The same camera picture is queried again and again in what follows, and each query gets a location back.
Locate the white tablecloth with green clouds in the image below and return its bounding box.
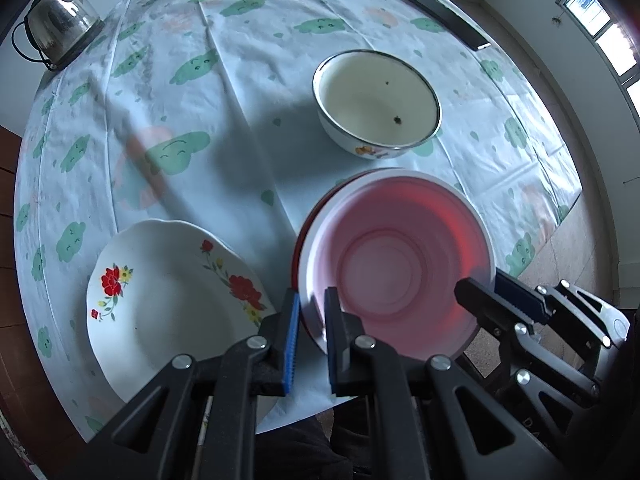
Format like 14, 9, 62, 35
12, 0, 584, 445

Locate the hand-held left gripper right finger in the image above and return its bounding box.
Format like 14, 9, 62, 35
324, 287, 566, 480

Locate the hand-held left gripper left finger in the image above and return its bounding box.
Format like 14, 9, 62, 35
65, 287, 301, 480

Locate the white enamel bowl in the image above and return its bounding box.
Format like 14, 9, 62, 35
312, 50, 442, 161

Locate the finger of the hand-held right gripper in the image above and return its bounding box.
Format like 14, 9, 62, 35
454, 277, 601, 408
494, 269, 617, 351

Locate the glass kettle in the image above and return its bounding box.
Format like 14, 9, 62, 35
11, 0, 107, 72

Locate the black phone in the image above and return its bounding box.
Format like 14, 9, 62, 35
405, 0, 492, 52

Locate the red plastic bowl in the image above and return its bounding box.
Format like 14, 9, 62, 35
292, 167, 497, 362

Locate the person's dark clothing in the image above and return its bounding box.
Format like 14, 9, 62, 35
254, 397, 373, 480

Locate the white plate with red flowers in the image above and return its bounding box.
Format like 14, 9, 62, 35
86, 219, 281, 413

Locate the wooden cabinet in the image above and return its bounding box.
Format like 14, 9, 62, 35
0, 125, 93, 463

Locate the window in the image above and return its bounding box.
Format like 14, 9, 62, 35
556, 0, 640, 92

